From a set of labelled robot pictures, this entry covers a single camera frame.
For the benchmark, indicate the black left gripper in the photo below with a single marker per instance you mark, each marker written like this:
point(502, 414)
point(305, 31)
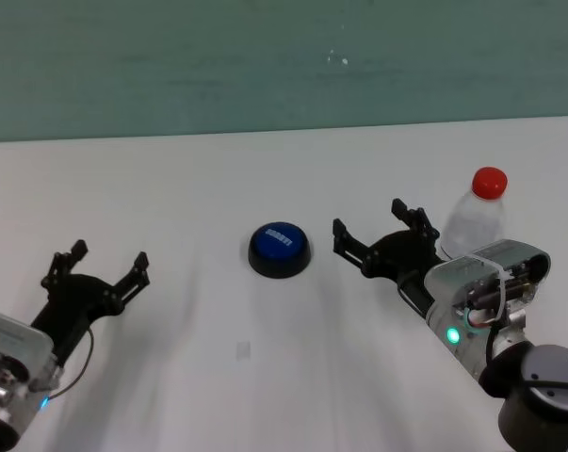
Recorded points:
point(76, 301)

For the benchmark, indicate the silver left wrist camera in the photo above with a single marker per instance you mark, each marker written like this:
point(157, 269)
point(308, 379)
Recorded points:
point(10, 334)

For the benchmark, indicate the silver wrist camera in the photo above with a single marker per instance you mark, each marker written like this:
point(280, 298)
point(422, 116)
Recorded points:
point(476, 268)
point(10, 334)

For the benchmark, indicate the clear water bottle red cap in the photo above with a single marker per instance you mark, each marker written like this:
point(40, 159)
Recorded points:
point(476, 221)

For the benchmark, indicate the white zip tie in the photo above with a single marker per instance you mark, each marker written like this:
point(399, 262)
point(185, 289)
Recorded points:
point(500, 278)

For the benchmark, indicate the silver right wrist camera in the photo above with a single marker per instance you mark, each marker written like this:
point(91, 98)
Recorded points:
point(476, 268)

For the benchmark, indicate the blue push button black base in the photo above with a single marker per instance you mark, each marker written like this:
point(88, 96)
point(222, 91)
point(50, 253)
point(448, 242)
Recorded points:
point(279, 247)

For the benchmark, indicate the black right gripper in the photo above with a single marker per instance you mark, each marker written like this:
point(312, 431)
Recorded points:
point(401, 256)

